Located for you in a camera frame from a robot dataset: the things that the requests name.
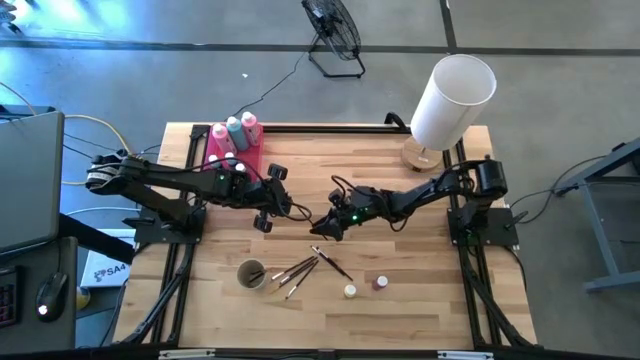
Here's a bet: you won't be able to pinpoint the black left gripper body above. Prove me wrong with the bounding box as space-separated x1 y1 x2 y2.
229 163 294 235

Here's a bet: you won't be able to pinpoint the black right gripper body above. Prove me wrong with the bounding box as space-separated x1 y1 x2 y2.
327 187 396 230

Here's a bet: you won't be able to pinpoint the large teal paint bottle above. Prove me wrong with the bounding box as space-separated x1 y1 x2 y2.
225 115 250 152

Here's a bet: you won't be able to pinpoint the large pink paint bottle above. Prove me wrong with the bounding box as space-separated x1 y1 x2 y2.
211 122 237 156
241 110 263 146

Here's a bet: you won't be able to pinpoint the pink plastic tray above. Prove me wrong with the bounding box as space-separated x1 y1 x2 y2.
199 124 265 174

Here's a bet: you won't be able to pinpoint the flat paintbrush silver ferrule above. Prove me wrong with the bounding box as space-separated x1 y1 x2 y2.
284 259 321 301

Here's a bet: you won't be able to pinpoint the black paintbrush tan bristles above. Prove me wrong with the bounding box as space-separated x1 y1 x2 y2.
268 257 319 295

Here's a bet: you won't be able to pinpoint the white ribbed cup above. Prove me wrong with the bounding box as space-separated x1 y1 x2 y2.
236 258 269 292

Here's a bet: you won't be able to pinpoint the table lamp white shade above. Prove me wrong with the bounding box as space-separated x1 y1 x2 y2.
399 53 498 174

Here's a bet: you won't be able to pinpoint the black desk beam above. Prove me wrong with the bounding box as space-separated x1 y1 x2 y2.
58 212 136 265

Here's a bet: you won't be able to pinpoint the white cardboard box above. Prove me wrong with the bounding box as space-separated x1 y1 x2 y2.
79 248 135 290

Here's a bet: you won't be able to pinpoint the black floor fan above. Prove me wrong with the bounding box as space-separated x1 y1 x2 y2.
300 0 367 80

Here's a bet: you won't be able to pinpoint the black computer mouse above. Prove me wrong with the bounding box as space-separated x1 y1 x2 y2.
34 271 70 324

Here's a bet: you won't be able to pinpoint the grey laptop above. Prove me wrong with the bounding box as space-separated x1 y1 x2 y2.
0 110 66 255

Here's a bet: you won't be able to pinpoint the dark grey desk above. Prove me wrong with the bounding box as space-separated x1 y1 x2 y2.
0 236 80 354

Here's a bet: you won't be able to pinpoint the black keyboard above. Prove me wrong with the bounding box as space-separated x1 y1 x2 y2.
0 266 22 330

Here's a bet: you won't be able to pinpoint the person's shoe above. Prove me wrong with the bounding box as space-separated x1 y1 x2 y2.
0 7 24 35

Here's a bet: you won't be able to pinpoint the black fan cable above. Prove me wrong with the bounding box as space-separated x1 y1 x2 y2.
230 33 321 119

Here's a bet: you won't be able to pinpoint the white cable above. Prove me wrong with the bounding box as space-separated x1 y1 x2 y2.
64 204 132 217

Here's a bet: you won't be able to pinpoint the yellow cable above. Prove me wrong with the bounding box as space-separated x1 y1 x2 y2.
63 113 131 154

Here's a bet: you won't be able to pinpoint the silver frame bracket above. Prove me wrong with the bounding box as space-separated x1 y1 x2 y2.
437 350 495 360
158 348 217 360

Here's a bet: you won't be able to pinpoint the blue-grey metal desk frame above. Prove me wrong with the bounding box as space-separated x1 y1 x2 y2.
552 137 640 294

